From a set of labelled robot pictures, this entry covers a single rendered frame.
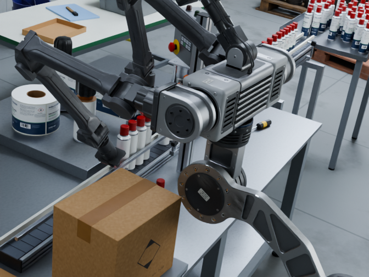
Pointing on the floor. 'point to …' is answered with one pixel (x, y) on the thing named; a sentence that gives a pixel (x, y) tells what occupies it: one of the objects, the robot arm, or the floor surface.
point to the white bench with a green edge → (79, 49)
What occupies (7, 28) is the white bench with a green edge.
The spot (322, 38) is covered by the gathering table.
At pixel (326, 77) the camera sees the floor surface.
